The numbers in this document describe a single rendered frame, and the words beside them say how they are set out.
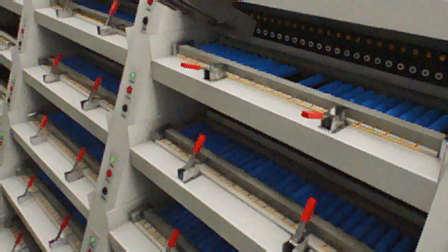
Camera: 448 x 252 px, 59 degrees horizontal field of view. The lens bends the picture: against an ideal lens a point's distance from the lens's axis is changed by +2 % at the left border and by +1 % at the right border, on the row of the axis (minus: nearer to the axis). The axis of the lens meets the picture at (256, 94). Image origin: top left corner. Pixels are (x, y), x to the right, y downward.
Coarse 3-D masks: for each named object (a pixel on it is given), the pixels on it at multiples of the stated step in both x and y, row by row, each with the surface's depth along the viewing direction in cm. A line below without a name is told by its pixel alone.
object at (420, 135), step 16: (192, 48) 83; (208, 64) 78; (240, 64) 74; (240, 80) 70; (256, 80) 69; (272, 80) 66; (288, 80) 66; (304, 96) 62; (320, 96) 60; (320, 112) 58; (352, 112) 56; (368, 112) 55; (384, 128) 53; (400, 128) 52; (416, 128) 51; (416, 144) 50; (432, 144) 49
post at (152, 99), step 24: (144, 0) 86; (168, 24) 84; (192, 24) 88; (144, 48) 85; (144, 72) 84; (120, 96) 90; (144, 96) 84; (168, 96) 89; (120, 120) 89; (144, 120) 86; (120, 144) 88; (120, 168) 87; (96, 192) 93; (120, 192) 87; (144, 192) 92; (96, 216) 92
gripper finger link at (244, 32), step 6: (234, 12) 47; (240, 12) 48; (246, 18) 49; (222, 24) 46; (246, 24) 49; (252, 24) 50; (228, 30) 47; (234, 30) 48; (240, 30) 49; (246, 30) 49; (252, 30) 50; (234, 36) 49; (240, 36) 49; (246, 36) 50
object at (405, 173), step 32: (192, 32) 88; (160, 64) 81; (352, 64) 70; (192, 96) 75; (224, 96) 68; (256, 96) 66; (256, 128) 64; (288, 128) 59; (352, 128) 56; (320, 160) 56; (352, 160) 52; (384, 160) 48; (416, 160) 48; (416, 192) 46
